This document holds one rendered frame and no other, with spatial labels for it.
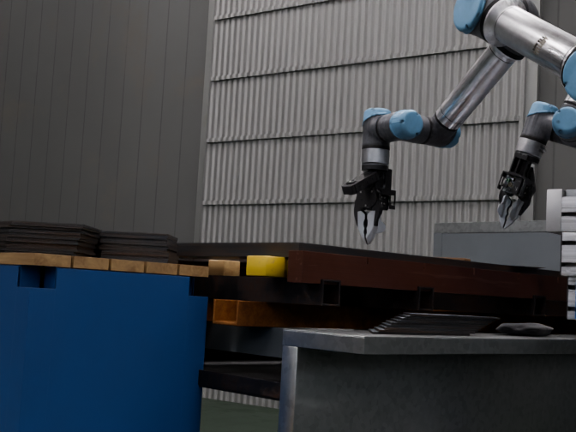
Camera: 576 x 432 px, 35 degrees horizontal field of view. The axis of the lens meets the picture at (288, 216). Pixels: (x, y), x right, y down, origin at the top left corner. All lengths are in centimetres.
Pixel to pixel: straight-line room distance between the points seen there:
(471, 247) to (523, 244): 22
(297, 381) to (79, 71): 643
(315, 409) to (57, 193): 632
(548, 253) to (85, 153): 506
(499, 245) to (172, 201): 390
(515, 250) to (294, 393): 182
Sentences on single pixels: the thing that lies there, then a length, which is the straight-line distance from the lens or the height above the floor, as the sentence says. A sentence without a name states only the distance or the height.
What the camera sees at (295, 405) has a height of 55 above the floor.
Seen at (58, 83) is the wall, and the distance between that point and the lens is 812.
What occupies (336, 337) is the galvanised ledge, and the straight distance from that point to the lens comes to 160.
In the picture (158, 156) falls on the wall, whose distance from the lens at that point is 709.
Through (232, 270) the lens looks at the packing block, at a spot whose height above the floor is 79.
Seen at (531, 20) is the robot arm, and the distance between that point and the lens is 211.
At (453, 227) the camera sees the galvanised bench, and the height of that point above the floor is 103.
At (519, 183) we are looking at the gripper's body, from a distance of 263.
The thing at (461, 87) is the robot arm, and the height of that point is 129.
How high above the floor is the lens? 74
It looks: 5 degrees up
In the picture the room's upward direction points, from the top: 3 degrees clockwise
